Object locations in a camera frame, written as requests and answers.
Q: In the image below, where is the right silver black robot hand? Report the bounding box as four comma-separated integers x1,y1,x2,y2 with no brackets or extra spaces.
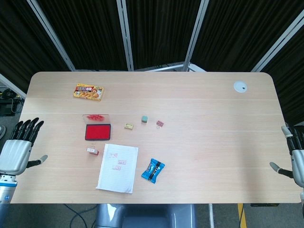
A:
269,125,304,188

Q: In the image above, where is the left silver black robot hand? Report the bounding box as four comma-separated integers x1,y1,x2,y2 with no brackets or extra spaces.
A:
0,117,48,176

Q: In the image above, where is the black curtain panel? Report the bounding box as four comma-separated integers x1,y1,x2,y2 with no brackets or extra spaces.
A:
0,0,72,95
191,0,304,72
125,0,202,70
37,0,130,71
262,44,304,128

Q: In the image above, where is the yellow floor tape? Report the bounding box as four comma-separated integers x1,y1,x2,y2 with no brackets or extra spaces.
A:
237,203,247,228

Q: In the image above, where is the red ink pad clear lid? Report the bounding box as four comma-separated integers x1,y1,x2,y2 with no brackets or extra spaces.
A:
82,114,112,142

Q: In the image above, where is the yellow curry food box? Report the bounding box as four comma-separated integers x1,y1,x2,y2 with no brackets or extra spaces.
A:
73,83,106,102

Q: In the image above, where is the white table leg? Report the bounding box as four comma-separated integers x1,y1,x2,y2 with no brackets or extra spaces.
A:
208,203,216,228

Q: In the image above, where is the white lined paper notebook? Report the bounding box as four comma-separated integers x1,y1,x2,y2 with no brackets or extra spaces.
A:
95,143,139,195

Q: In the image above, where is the blue snack packet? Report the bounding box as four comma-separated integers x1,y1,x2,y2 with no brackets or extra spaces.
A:
141,158,166,184

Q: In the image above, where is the grey robot torso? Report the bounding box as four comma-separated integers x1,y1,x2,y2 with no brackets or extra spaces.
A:
94,203,198,228

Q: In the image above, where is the black equipment with cables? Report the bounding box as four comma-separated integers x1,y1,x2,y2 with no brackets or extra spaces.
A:
0,86,25,117

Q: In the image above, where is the grey metal partition post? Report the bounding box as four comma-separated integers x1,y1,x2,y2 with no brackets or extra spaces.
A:
0,73,27,98
26,0,76,71
250,18,304,72
116,0,135,71
184,0,209,71

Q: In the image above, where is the black floor cable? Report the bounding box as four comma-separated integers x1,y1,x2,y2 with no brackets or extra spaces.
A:
63,204,96,228

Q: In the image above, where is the white round cable grommet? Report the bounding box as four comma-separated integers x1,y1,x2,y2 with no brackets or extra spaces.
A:
233,81,248,94

